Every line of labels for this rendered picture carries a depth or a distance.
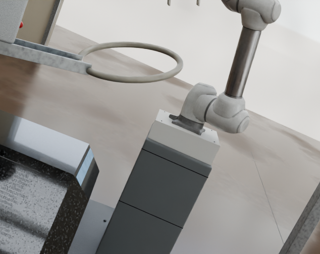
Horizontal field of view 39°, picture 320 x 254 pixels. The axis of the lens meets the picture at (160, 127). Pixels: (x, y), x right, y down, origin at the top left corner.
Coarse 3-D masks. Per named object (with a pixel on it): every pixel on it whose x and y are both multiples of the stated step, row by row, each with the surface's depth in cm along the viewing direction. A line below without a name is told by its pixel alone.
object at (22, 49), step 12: (0, 48) 172; (12, 48) 175; (24, 48) 177; (36, 48) 191; (48, 48) 193; (36, 60) 181; (48, 60) 184; (60, 60) 186; (72, 60) 189; (84, 72) 194
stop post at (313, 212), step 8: (312, 200) 271; (304, 208) 276; (312, 208) 268; (304, 216) 272; (312, 216) 269; (296, 224) 278; (304, 224) 271; (312, 224) 271; (296, 232) 274; (304, 232) 272; (288, 240) 280; (296, 240) 274; (304, 240) 274; (288, 248) 276; (296, 248) 275
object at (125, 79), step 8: (88, 48) 216; (96, 48) 221; (104, 48) 225; (144, 48) 229; (152, 48) 227; (160, 48) 225; (176, 56) 215; (88, 72) 193; (96, 72) 191; (168, 72) 196; (176, 72) 199; (112, 80) 189; (120, 80) 188; (128, 80) 188; (136, 80) 188; (144, 80) 189; (152, 80) 191; (160, 80) 193
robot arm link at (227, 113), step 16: (240, 0) 225; (256, 0) 220; (272, 0) 219; (256, 16) 222; (272, 16) 219; (256, 32) 228; (240, 48) 233; (256, 48) 234; (240, 64) 235; (240, 80) 239; (224, 96) 244; (240, 96) 244; (208, 112) 251; (224, 112) 244; (240, 112) 243; (224, 128) 247; (240, 128) 244
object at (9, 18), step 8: (0, 0) 160; (8, 0) 161; (16, 0) 163; (24, 0) 164; (0, 8) 161; (8, 8) 162; (16, 8) 164; (24, 8) 165; (0, 16) 162; (8, 16) 164; (16, 16) 165; (0, 24) 164; (8, 24) 165; (16, 24) 166; (0, 32) 165; (8, 32) 166; (16, 32) 168; (0, 40) 166; (8, 40) 168
